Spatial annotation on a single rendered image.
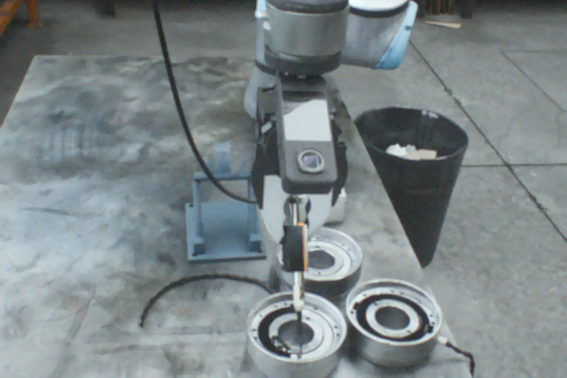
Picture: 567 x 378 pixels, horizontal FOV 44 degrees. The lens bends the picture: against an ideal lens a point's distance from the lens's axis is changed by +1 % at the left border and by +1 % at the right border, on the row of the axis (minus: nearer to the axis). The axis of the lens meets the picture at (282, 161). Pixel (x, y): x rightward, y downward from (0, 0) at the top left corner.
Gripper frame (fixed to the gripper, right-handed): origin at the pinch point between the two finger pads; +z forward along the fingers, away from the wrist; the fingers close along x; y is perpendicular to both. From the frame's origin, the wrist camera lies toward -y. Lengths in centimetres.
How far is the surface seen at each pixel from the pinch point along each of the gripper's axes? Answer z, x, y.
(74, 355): 13.1, 22.9, -1.4
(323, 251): 10.5, -6.1, 10.5
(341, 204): 10.0, -10.4, 20.1
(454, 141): 56, -71, 117
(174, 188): 13.2, 12.1, 30.7
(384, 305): 10.3, -10.9, 0.0
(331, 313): 10.0, -4.6, -1.1
